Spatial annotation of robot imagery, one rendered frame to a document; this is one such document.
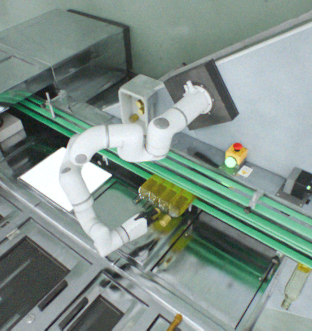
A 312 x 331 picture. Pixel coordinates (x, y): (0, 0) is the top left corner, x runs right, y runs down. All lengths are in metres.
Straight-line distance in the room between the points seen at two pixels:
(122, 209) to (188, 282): 0.49
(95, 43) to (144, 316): 1.73
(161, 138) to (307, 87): 0.53
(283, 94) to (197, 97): 0.32
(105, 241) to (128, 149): 0.39
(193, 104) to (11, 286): 1.10
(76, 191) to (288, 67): 0.86
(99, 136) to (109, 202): 0.64
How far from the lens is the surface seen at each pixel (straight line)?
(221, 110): 1.45
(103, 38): 2.55
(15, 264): 1.78
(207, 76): 1.41
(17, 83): 2.18
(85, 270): 1.66
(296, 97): 1.36
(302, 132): 1.42
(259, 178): 1.55
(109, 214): 1.76
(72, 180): 1.30
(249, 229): 1.60
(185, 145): 1.66
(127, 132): 1.25
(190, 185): 1.60
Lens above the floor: 1.88
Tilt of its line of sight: 34 degrees down
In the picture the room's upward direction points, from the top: 133 degrees counter-clockwise
